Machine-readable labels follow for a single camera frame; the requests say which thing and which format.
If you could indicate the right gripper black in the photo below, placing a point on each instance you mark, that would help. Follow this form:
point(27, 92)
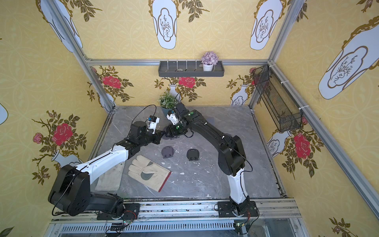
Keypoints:
point(171, 130)

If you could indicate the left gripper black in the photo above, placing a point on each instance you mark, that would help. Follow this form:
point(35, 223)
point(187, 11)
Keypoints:
point(157, 136)

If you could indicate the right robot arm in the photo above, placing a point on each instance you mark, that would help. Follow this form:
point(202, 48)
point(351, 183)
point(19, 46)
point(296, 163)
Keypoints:
point(231, 154)

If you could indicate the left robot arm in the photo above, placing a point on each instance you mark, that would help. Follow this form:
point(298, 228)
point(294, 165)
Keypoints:
point(71, 190)

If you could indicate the grey phone stand back-left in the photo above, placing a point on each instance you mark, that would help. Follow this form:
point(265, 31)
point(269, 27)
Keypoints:
point(168, 137)

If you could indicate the grey phone stand front-left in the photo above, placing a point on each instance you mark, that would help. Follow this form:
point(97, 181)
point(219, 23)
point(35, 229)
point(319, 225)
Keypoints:
point(168, 152)

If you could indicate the dark phone stand front-centre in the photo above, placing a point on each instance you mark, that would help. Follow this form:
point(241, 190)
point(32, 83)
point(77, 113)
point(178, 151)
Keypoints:
point(193, 155)

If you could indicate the green plant blue pot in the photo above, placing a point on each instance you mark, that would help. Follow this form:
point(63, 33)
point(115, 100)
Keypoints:
point(167, 102)

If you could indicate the beige work glove right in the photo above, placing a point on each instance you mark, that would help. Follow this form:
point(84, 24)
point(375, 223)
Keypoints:
point(148, 173)

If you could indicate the purple flower white pot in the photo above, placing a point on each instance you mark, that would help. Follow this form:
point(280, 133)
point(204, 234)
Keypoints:
point(209, 60)

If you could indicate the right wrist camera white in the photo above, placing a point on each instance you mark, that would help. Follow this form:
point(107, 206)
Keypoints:
point(172, 117)

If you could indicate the grey wall shelf tray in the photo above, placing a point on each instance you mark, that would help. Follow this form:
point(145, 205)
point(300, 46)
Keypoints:
point(188, 68)

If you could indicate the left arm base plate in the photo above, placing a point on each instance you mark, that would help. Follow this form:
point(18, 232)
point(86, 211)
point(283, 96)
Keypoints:
point(128, 211)

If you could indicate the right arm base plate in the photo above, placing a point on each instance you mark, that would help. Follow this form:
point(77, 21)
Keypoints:
point(232, 209)

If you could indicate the black wire mesh basket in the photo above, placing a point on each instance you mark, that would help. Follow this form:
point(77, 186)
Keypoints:
point(280, 104)

